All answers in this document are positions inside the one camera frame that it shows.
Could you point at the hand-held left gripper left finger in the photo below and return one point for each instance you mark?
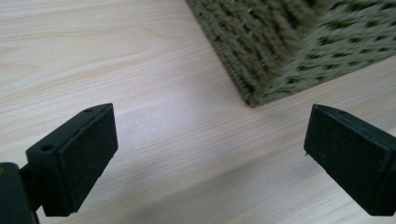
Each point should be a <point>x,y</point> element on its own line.
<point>77,155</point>

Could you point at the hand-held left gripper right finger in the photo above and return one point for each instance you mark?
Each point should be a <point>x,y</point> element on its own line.
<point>351,155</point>

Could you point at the woven olive basket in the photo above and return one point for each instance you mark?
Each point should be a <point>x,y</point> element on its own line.
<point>280,40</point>

